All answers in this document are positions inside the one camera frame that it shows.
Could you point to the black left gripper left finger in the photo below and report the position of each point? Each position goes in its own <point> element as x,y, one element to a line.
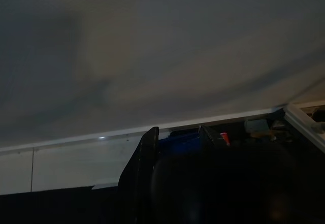
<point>141,173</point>

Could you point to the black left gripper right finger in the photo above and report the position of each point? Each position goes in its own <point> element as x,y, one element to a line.
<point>212,137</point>

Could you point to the small red packet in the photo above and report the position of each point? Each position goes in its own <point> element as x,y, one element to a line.
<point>225,138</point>

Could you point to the blue plastic bucket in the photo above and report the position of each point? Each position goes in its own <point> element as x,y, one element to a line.
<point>182,140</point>

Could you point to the grey flat box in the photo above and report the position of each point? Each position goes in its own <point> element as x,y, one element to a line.
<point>256,126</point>

